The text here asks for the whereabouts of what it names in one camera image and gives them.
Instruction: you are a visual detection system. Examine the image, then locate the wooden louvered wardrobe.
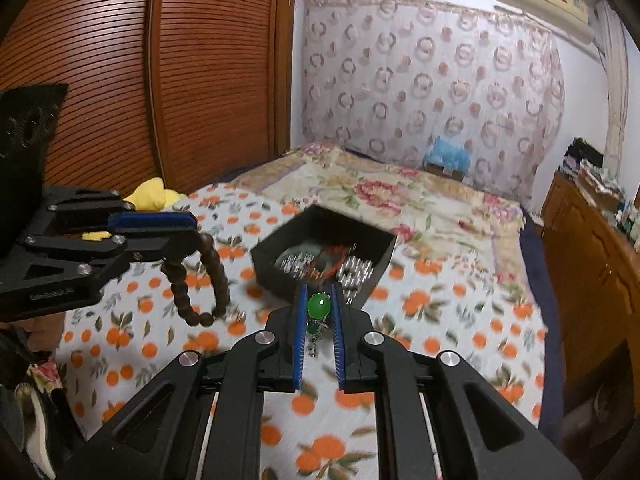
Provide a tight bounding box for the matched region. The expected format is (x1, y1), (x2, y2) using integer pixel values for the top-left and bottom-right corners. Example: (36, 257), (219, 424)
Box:
(1, 0), (294, 192)

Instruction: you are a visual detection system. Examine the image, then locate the white pearl necklace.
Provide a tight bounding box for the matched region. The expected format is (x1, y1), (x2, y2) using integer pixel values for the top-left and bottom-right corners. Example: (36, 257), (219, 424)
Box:
(334, 253), (376, 306)

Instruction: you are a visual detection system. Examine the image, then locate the orange print white cloth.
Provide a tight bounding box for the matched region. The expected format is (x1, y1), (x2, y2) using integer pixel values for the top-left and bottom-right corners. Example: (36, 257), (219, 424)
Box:
(54, 181), (549, 480)

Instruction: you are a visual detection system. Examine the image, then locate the wooden sideboard cabinet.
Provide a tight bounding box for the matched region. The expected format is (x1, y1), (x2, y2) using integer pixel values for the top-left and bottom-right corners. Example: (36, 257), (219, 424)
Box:
(542, 172), (639, 393)

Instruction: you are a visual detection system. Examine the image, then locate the cosmetic bottles group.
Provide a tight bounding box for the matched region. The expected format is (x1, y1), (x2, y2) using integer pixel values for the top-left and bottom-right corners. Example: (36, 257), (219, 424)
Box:
(614, 202), (639, 247)

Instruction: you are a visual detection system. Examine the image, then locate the yellow plush pillow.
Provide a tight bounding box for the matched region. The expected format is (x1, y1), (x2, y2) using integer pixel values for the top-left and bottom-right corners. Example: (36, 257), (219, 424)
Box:
(81, 177), (186, 242)

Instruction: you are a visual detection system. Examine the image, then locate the brown wooden bead bracelet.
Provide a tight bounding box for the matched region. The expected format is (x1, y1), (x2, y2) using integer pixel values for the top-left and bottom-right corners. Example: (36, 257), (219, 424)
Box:
(160, 231), (232, 328)

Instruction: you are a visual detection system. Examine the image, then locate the pile of folded clothes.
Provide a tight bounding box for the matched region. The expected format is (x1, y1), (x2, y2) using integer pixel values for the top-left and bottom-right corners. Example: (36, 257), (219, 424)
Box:
(560, 138), (625, 212)

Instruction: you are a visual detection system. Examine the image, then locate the green jade pendant necklace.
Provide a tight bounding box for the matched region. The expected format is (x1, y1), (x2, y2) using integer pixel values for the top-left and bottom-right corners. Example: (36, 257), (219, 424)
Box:
(304, 291), (334, 359)

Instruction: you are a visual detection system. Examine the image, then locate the red braided cord bracelet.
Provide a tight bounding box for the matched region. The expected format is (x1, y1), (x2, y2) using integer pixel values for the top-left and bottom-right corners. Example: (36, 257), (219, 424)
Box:
(307, 244), (357, 281)

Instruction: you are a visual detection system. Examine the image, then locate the tied beige side curtain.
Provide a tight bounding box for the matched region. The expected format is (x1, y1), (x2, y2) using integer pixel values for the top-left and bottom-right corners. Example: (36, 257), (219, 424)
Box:
(597, 0), (629, 178)

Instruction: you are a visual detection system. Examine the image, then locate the floral bed quilt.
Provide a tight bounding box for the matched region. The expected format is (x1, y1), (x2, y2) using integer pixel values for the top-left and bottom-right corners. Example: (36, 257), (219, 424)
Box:
(233, 142), (528, 287)

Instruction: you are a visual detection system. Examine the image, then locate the circle pattern lace curtain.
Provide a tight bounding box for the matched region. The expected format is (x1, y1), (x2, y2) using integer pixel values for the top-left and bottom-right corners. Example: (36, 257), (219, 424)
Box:
(302, 0), (565, 203)

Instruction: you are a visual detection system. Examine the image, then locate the pale green jade bangle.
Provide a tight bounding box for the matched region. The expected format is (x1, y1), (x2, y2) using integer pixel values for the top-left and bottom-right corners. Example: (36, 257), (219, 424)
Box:
(276, 243), (322, 264)

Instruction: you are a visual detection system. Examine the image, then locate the person's left hand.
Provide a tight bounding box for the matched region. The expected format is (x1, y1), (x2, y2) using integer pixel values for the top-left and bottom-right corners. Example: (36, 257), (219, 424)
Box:
(17, 312), (65, 352)

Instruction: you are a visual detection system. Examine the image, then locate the black open storage box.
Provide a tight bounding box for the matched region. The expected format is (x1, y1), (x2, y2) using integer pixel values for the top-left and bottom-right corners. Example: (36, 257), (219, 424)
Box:
(250, 205), (396, 308)

